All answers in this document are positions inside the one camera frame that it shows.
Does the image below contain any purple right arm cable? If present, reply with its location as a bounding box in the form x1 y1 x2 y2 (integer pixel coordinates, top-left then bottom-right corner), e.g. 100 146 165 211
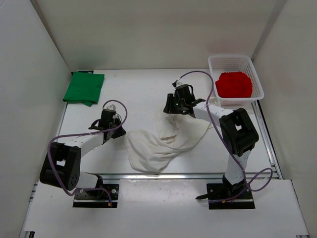
173 71 273 193

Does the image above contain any white t shirt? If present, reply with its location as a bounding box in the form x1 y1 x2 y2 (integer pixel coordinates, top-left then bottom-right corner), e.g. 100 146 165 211
124 109 213 174

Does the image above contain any white plastic basket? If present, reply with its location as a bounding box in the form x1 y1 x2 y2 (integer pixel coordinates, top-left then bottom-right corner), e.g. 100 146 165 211
208 55 264 106

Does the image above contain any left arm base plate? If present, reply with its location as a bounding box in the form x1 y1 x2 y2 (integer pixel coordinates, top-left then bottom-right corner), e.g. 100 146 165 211
73 183 119 208

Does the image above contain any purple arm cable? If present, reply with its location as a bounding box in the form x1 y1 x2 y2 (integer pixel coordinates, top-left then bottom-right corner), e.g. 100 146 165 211
48 100 129 197
173 71 273 193

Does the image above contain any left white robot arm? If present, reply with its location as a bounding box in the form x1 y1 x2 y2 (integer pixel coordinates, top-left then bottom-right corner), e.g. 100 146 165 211
40 109 126 199

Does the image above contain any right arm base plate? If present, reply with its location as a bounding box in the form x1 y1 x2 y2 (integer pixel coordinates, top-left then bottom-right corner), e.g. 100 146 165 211
196 183 256 210

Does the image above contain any green t shirt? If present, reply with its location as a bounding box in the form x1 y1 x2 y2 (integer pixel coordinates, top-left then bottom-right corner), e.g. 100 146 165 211
63 72 105 107

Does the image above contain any red t shirt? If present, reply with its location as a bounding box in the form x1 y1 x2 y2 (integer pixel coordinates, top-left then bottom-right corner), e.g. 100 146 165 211
215 71 253 98

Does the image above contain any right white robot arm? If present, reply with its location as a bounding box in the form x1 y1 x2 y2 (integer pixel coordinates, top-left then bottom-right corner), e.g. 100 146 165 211
163 83 259 198

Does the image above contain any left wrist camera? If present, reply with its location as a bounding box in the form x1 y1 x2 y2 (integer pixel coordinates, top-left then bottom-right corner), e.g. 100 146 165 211
103 104 116 112

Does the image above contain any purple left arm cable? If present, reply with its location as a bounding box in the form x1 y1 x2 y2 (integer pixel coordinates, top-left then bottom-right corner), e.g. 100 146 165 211
48 100 129 197

